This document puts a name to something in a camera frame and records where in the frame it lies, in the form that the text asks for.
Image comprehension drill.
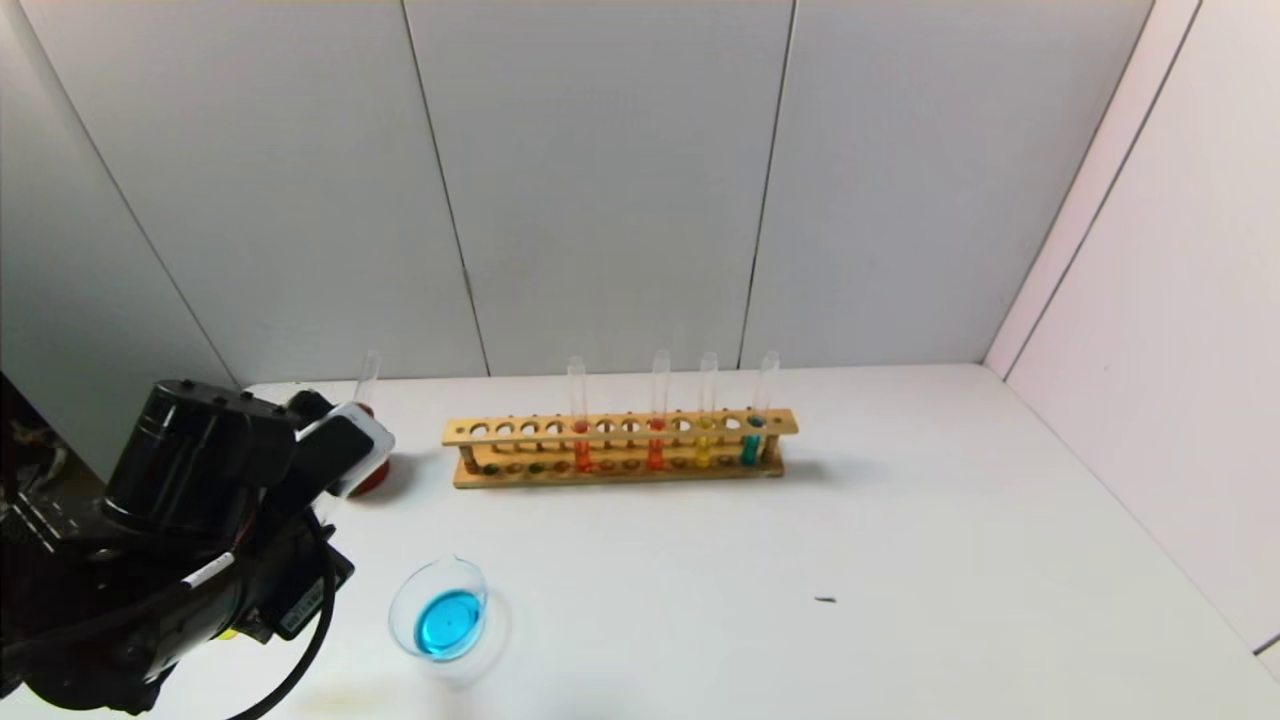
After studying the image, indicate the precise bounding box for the wooden test tube rack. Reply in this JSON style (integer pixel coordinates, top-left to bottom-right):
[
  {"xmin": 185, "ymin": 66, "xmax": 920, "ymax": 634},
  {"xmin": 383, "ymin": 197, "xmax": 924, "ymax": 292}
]
[{"xmin": 443, "ymin": 408, "xmax": 799, "ymax": 489}]

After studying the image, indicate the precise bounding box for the test tube with orange pigment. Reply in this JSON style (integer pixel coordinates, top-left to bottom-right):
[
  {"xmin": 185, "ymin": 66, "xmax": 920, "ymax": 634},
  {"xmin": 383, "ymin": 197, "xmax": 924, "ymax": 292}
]
[
  {"xmin": 567, "ymin": 356, "xmax": 593, "ymax": 473},
  {"xmin": 647, "ymin": 351, "xmax": 671, "ymax": 471}
]

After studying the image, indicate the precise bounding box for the clear glass beaker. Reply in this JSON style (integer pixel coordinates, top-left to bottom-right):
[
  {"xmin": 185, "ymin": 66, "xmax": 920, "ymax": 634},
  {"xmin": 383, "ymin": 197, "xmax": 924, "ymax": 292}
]
[{"xmin": 388, "ymin": 556, "xmax": 511, "ymax": 686}]

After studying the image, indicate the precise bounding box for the dark red plastic cup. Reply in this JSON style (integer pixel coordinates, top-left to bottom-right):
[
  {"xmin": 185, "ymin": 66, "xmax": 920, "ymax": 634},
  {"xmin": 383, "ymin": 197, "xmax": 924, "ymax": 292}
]
[{"xmin": 345, "ymin": 403, "xmax": 393, "ymax": 498}]

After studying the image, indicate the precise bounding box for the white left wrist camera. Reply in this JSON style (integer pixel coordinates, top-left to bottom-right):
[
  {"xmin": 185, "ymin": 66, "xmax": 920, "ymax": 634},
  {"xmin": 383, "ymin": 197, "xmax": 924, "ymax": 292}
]
[{"xmin": 297, "ymin": 402, "xmax": 396, "ymax": 498}]

